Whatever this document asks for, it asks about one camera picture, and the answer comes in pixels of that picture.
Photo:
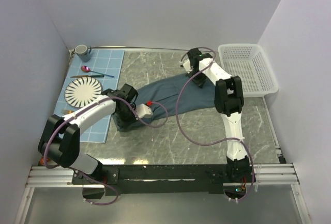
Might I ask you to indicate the gold fork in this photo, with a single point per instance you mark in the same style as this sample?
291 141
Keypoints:
65 111

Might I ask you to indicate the white perforated plastic basket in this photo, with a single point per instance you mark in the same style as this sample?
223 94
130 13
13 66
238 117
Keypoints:
250 63

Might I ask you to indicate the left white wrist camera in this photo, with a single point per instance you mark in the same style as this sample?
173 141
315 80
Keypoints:
144 111

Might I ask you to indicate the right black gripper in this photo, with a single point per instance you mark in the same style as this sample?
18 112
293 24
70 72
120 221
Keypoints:
200 82

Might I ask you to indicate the iridescent purple spoon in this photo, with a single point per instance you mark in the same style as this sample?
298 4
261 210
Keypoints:
87 70

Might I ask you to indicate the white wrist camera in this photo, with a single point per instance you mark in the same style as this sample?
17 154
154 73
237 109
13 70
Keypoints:
144 111
186 65

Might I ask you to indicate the aluminium frame rail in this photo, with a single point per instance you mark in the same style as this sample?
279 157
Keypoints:
267 174

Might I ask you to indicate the blue checked placemat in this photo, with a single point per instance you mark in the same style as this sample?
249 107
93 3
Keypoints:
104 61

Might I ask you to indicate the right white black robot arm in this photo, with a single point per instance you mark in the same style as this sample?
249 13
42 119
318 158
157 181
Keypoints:
228 101

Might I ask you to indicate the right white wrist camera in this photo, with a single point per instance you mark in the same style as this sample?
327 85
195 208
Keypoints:
186 65

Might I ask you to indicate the grey mug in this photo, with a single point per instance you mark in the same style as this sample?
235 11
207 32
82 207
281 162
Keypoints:
83 52

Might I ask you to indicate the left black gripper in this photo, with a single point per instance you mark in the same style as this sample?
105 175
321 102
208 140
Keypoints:
124 124

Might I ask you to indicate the blue-grey t-shirt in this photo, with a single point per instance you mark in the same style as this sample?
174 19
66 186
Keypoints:
171 91

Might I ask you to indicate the white blue striped plate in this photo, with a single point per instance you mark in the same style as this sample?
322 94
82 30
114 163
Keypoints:
82 91

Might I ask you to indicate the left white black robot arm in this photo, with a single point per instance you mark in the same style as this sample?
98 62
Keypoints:
60 140

